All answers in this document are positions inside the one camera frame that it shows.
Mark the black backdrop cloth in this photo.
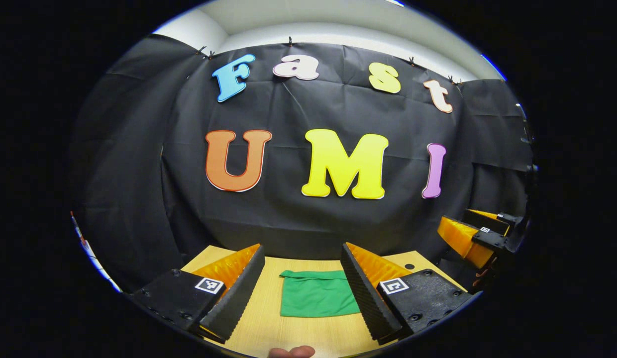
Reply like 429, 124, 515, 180
70, 34, 535, 294

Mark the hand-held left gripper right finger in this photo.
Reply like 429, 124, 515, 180
341, 242, 473, 346

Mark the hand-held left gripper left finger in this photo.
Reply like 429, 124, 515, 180
129, 244, 266, 344

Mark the green T-shirt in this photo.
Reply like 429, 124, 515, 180
280, 270, 361, 318

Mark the white and red object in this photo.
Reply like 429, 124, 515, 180
71, 213, 121, 291

